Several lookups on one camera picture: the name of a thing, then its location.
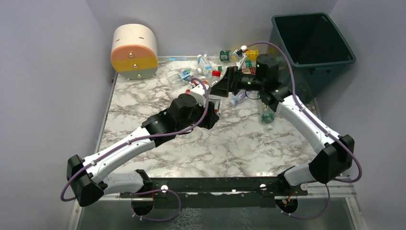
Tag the crushed clear bottle blue-green label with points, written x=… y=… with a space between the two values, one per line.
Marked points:
x=182 y=77

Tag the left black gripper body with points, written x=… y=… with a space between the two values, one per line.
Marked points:
x=212 y=115

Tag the green tea bottle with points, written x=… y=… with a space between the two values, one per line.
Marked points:
x=266 y=115

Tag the tall clear bottle blue label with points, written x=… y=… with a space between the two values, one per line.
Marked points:
x=205 y=66

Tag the clear bottle green cap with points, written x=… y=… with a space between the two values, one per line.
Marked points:
x=247 y=64

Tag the round pastel drawer cabinet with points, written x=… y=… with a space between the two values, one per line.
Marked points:
x=134 y=52

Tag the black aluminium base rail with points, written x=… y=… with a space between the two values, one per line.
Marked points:
x=194 y=192

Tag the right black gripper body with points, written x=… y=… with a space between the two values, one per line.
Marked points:
x=232 y=80

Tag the large clear empty bottle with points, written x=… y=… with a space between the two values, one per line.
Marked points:
x=217 y=103

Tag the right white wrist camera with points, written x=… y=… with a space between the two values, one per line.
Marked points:
x=241 y=57

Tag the dark green plastic bin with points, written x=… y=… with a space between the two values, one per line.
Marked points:
x=315 y=48

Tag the clear bottle red label front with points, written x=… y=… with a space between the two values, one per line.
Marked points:
x=214 y=80

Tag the clear bottle purple-blue label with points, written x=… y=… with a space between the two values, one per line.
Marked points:
x=238 y=98

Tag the yellow bottle green label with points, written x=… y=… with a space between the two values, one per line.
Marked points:
x=227 y=55

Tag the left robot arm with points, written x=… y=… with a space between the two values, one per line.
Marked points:
x=91 y=177

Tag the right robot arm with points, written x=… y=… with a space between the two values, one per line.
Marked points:
x=333 y=150

